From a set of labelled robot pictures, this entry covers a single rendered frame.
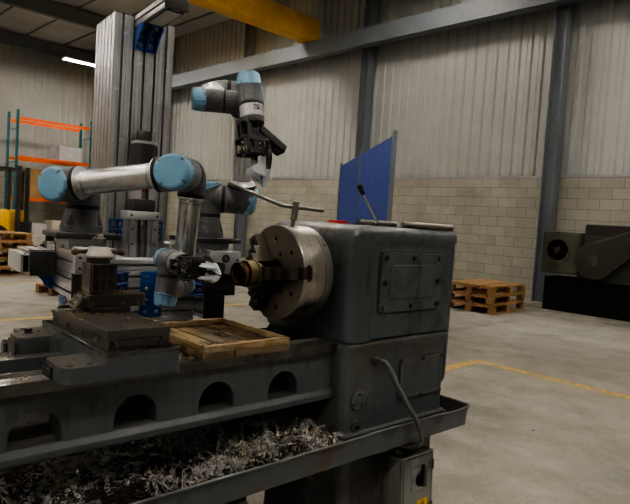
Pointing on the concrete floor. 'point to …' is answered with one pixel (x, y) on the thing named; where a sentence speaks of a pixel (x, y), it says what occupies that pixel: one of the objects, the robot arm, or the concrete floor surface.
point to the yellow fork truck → (19, 222)
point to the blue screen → (365, 165)
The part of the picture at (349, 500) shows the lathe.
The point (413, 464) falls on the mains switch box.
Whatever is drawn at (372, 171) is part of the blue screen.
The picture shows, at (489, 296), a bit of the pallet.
